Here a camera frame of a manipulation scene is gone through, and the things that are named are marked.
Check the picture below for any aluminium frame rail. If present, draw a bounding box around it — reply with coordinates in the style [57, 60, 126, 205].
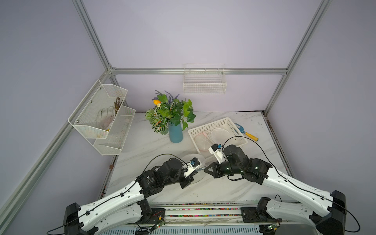
[110, 68, 288, 75]

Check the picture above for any teal vase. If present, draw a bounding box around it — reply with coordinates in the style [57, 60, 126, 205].
[168, 123, 183, 144]

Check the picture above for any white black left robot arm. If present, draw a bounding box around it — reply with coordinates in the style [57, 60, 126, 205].
[63, 157, 201, 235]

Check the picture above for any pink rimmed mesh laundry bag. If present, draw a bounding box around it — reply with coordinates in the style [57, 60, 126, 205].
[194, 132, 213, 151]

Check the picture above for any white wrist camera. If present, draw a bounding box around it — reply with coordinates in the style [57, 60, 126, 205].
[209, 144, 226, 164]
[183, 157, 202, 177]

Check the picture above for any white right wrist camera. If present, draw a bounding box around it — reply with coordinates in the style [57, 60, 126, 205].
[209, 144, 226, 164]

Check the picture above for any blue yellow garden fork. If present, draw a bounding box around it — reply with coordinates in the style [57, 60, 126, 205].
[235, 123, 259, 142]

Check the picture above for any cream perforated plastic basket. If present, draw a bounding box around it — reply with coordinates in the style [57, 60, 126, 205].
[188, 117, 248, 164]

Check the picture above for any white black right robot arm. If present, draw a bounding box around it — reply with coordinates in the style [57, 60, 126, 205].
[204, 144, 347, 235]

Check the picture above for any green artificial plant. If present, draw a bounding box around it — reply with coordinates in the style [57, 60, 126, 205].
[145, 91, 196, 135]

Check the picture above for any white mesh wall shelf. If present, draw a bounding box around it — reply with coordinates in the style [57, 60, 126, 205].
[94, 105, 136, 156]
[68, 80, 128, 139]

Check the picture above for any white mesh laundry bag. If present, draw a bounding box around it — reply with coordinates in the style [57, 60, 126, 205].
[209, 128, 232, 145]
[183, 154, 206, 184]

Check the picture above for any white mesh upper wall shelf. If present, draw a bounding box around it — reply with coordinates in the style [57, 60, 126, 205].
[68, 80, 128, 139]

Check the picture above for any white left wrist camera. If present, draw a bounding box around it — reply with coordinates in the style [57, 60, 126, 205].
[183, 157, 202, 177]

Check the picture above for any white mesh lower wall shelf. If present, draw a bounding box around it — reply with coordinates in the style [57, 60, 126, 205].
[94, 105, 136, 156]

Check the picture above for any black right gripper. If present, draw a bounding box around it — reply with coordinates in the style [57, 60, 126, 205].
[205, 160, 242, 177]

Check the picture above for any white wire wall basket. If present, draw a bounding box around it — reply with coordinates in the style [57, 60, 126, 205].
[183, 64, 227, 95]

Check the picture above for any flat white mesh laundry bag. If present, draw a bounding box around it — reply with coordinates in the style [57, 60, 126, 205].
[209, 128, 232, 145]

